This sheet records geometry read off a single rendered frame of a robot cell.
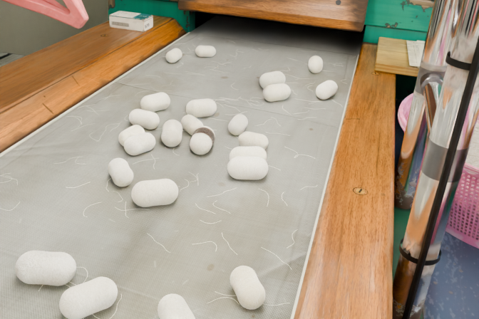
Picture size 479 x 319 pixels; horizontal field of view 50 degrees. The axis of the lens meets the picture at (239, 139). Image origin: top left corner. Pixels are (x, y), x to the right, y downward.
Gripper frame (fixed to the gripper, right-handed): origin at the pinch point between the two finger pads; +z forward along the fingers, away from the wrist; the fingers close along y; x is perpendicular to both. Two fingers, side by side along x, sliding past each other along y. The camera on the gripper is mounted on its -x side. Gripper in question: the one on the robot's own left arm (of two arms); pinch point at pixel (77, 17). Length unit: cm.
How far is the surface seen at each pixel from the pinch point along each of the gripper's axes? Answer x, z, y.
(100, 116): 9.1, 7.4, 3.3
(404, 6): -18, 26, 42
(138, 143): 2.8, 12.6, -3.7
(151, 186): -0.7, 15.8, -11.1
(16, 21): 98, -55, 123
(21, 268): 2.0, 13.2, -22.3
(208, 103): 0.5, 14.7, 7.6
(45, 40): 95, -42, 124
